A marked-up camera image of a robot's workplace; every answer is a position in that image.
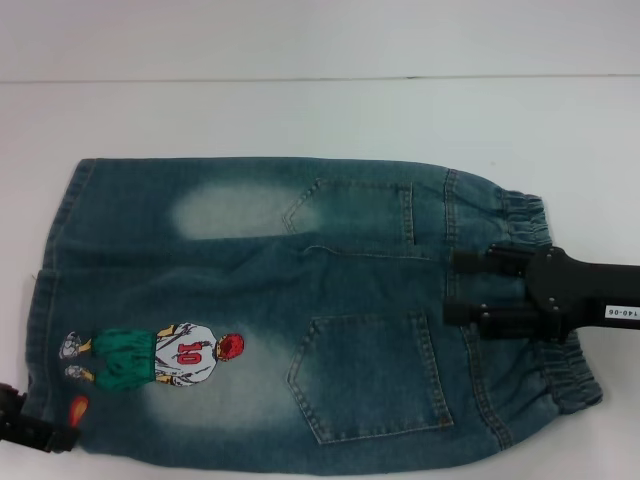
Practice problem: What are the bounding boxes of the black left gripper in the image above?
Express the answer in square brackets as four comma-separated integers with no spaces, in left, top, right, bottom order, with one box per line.
[0,382,79,454]

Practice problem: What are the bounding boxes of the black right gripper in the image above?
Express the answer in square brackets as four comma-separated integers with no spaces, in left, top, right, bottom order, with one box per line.
[443,243,640,344]

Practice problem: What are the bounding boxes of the blue denim shorts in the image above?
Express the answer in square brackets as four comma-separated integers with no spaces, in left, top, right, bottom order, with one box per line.
[22,157,609,457]

